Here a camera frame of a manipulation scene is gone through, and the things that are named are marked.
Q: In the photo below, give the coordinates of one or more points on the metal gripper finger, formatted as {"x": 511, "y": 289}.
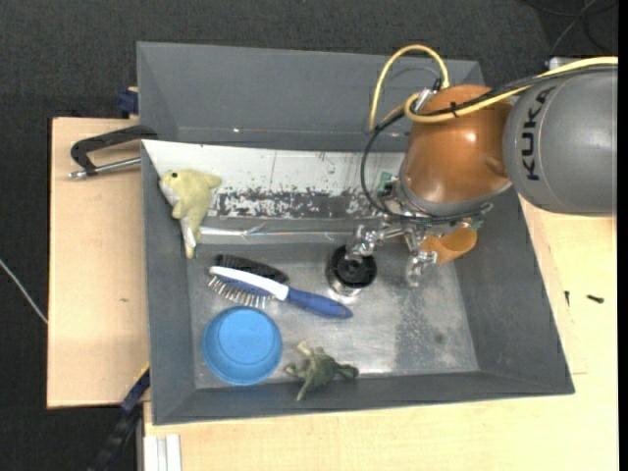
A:
{"x": 364, "y": 245}
{"x": 419, "y": 265}

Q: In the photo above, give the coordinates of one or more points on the clear jar with black lid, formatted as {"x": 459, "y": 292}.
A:
{"x": 350, "y": 273}

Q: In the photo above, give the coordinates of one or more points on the orange cup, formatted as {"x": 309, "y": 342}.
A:
{"x": 454, "y": 245}

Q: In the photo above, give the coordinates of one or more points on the blue and white hairbrush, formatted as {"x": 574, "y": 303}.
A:
{"x": 294, "y": 295}

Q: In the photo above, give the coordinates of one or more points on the black hairbrush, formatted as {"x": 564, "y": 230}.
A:
{"x": 260, "y": 265}

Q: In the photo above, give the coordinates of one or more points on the green toy dinosaur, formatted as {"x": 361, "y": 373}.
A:
{"x": 319, "y": 368}

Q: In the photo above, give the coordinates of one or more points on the blue bowl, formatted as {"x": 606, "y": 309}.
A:
{"x": 243, "y": 344}

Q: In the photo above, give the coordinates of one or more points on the grey metal bin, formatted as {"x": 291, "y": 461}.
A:
{"x": 304, "y": 96}

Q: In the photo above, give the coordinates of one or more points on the yellow plush toy animal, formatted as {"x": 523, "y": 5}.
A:
{"x": 193, "y": 194}

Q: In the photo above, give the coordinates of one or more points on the small black screw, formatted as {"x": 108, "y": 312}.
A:
{"x": 596, "y": 299}

